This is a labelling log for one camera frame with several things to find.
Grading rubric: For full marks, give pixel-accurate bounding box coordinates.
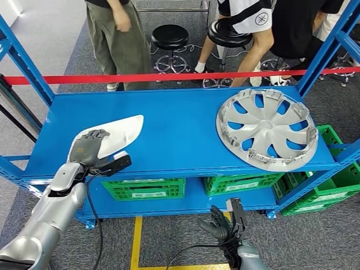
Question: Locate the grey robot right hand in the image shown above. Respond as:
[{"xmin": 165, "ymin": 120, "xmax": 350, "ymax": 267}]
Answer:
[{"xmin": 196, "ymin": 205, "xmax": 235, "ymax": 247}]

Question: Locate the person's hand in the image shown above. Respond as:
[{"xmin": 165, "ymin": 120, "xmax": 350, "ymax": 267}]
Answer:
[{"xmin": 112, "ymin": 8, "xmax": 132, "ymax": 33}]

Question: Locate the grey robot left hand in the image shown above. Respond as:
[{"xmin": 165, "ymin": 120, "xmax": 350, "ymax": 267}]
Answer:
[{"xmin": 69, "ymin": 129, "xmax": 111, "ymax": 167}]

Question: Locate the white curved car part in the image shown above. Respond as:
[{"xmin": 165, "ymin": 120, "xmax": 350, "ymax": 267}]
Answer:
[{"xmin": 67, "ymin": 114, "xmax": 144, "ymax": 163}]

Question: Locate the blue metal shelf rack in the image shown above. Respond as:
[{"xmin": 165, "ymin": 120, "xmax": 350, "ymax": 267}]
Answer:
[{"xmin": 0, "ymin": 0, "xmax": 360, "ymax": 230}]

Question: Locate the person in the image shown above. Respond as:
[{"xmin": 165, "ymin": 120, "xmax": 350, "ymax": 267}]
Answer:
[
  {"xmin": 312, "ymin": 0, "xmax": 360, "ymax": 42},
  {"xmin": 194, "ymin": 0, "xmax": 275, "ymax": 88},
  {"xmin": 85, "ymin": 0, "xmax": 152, "ymax": 92},
  {"xmin": 250, "ymin": 0, "xmax": 346, "ymax": 87}
]

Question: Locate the black round stool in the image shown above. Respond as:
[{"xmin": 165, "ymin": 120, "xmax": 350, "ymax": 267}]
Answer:
[
  {"xmin": 151, "ymin": 24, "xmax": 190, "ymax": 75},
  {"xmin": 202, "ymin": 17, "xmax": 254, "ymax": 89}
]

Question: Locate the red barrier tape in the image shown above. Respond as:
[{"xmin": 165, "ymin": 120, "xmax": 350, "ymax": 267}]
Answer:
[{"xmin": 4, "ymin": 66, "xmax": 360, "ymax": 87}]

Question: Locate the silver wheel hubcap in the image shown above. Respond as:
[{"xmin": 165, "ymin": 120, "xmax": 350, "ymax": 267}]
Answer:
[{"xmin": 216, "ymin": 88, "xmax": 318, "ymax": 173}]

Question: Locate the chrome stool base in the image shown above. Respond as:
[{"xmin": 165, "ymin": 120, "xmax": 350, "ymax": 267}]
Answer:
[
  {"xmin": 318, "ymin": 56, "xmax": 356, "ymax": 87},
  {"xmin": 260, "ymin": 57, "xmax": 291, "ymax": 73}
]

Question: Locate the robot right wrist camera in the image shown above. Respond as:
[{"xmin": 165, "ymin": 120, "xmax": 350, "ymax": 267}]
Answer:
[{"xmin": 226, "ymin": 197, "xmax": 249, "ymax": 241}]

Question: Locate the robot wrist camera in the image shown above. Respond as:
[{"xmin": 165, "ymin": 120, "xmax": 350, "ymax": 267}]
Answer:
[
  {"xmin": 96, "ymin": 151, "xmax": 132, "ymax": 178},
  {"xmin": 226, "ymin": 197, "xmax": 249, "ymax": 241}
]

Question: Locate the robot left wrist camera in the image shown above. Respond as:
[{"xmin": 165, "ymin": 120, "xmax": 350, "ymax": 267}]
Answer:
[{"xmin": 96, "ymin": 151, "xmax": 132, "ymax": 178}]

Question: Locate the black metal frame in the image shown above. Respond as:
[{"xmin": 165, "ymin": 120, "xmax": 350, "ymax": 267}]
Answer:
[{"xmin": 0, "ymin": 74, "xmax": 43, "ymax": 144}]

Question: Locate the white floor cable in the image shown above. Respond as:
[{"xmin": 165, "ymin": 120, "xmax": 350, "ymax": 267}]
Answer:
[{"xmin": 150, "ymin": 44, "xmax": 205, "ymax": 57}]

